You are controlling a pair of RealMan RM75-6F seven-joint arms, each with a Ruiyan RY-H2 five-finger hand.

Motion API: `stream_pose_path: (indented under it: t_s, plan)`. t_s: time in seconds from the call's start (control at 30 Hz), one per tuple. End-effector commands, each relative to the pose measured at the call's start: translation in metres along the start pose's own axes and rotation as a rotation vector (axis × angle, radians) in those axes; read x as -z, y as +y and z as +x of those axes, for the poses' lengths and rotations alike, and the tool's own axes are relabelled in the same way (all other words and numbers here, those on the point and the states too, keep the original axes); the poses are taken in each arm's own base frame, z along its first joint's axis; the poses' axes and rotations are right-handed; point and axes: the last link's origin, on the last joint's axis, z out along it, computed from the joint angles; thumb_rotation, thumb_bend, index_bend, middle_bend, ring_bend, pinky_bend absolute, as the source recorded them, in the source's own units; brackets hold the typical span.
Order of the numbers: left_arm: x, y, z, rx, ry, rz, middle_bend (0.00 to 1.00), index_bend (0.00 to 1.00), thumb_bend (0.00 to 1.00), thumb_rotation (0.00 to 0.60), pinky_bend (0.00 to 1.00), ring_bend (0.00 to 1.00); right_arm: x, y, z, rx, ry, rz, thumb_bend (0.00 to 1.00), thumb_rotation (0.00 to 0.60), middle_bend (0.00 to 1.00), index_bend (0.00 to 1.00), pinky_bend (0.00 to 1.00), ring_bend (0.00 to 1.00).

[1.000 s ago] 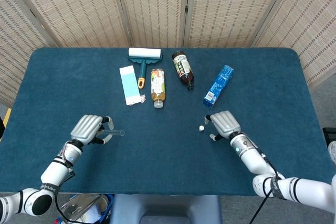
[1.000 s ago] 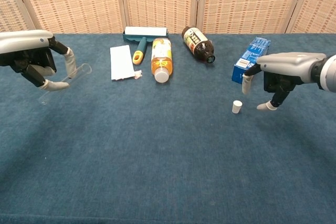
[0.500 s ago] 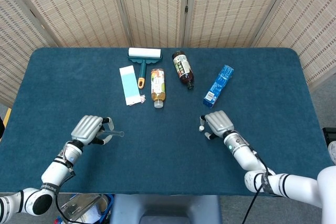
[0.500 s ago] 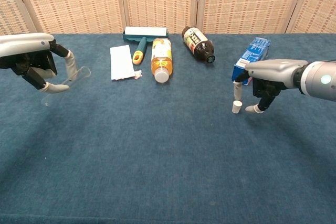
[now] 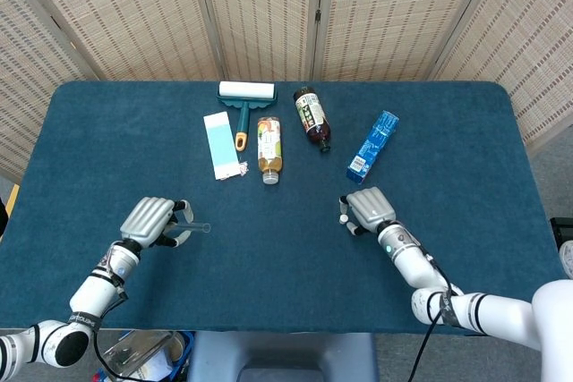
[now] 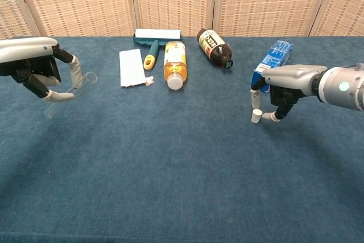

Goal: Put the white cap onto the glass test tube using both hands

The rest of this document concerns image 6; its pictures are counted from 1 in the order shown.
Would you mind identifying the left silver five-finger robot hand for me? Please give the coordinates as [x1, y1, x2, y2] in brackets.
[0, 36, 84, 104]

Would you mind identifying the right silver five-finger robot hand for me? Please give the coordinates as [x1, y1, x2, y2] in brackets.
[249, 64, 328, 123]

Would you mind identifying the small white cap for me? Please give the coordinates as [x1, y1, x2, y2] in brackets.
[251, 109, 263, 124]

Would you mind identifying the clear glass test tube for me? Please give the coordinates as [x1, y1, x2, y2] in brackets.
[44, 71, 98, 119]

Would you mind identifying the blue toothpaste box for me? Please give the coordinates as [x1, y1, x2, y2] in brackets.
[250, 39, 294, 93]

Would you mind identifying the woven bamboo folding screen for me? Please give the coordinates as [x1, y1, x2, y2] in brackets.
[0, 0, 364, 42]

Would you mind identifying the dark brown labelled bottle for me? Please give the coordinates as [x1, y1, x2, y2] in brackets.
[196, 28, 234, 69]

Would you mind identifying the white and blue paper card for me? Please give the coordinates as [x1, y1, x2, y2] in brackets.
[118, 48, 155, 88]

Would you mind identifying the yellow tea plastic bottle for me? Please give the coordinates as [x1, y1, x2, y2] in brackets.
[163, 40, 188, 91]

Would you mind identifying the teal lint roller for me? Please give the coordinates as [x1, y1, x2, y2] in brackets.
[133, 28, 184, 71]

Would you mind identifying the blue table cloth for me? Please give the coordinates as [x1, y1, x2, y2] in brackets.
[0, 36, 364, 243]

